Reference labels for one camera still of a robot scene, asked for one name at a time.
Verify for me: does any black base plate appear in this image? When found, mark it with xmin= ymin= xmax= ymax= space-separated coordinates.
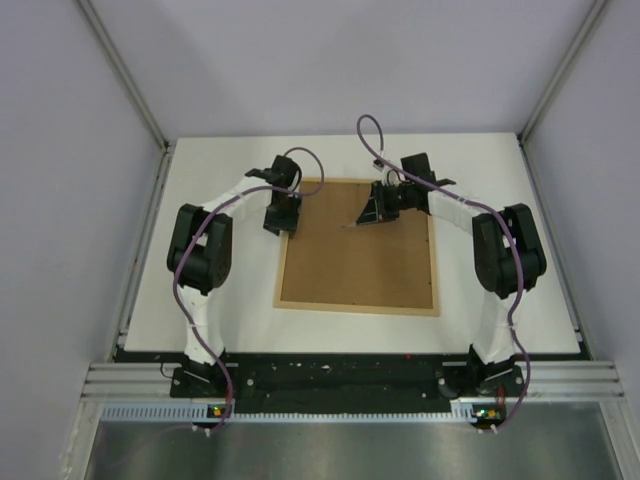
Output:
xmin=170 ymin=353 xmax=525 ymax=415

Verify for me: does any right aluminium corner post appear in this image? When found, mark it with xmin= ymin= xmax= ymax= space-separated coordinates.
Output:
xmin=517 ymin=0 xmax=611 ymax=145

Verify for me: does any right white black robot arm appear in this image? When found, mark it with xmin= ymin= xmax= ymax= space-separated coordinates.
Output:
xmin=355 ymin=153 xmax=547 ymax=398

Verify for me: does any grey slotted cable duct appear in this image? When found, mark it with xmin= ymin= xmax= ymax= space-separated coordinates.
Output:
xmin=99 ymin=401 xmax=488 ymax=427

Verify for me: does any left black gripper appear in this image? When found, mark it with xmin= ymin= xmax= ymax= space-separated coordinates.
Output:
xmin=263 ymin=192 xmax=302 ymax=237

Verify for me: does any light wooden picture frame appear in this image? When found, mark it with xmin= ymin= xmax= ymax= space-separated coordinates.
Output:
xmin=274 ymin=177 xmax=440 ymax=317

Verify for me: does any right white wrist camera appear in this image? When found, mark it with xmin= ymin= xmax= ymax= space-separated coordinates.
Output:
xmin=373 ymin=159 xmax=402 ymax=185

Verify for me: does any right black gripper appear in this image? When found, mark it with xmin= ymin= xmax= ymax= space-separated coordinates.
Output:
xmin=358 ymin=181 xmax=416 ymax=226

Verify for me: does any aluminium front rail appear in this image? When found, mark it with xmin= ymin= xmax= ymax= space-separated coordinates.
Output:
xmin=81 ymin=361 xmax=625 ymax=402

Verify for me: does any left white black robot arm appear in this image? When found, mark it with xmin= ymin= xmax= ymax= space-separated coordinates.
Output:
xmin=166 ymin=153 xmax=302 ymax=397

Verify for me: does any aluminium corner post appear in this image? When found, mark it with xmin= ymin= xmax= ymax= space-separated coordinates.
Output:
xmin=517 ymin=0 xmax=611 ymax=145
xmin=73 ymin=0 xmax=170 ymax=151

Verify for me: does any left aluminium corner post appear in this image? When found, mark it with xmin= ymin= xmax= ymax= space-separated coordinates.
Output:
xmin=73 ymin=0 xmax=170 ymax=151

